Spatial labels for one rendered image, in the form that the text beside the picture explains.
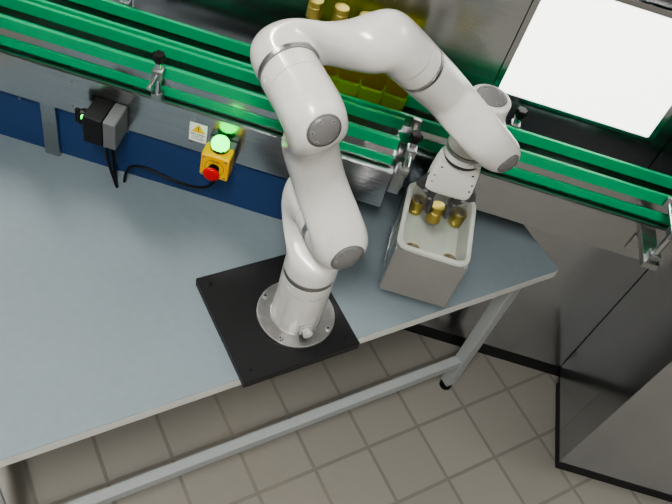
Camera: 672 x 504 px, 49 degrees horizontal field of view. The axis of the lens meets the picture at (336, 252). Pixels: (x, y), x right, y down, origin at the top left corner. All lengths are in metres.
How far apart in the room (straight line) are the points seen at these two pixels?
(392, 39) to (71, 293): 1.00
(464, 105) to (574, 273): 1.19
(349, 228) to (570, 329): 1.40
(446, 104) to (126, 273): 0.90
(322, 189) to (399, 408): 1.43
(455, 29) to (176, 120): 0.70
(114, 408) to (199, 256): 0.45
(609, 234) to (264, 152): 0.90
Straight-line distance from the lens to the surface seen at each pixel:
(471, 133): 1.36
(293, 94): 1.11
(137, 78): 1.82
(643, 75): 1.92
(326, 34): 1.18
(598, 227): 1.98
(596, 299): 2.53
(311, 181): 1.30
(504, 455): 2.69
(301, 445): 2.48
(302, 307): 1.64
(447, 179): 1.57
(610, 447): 2.55
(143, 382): 1.68
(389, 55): 1.17
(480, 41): 1.85
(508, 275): 2.09
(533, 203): 1.92
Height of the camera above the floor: 2.24
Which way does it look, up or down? 50 degrees down
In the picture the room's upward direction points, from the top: 19 degrees clockwise
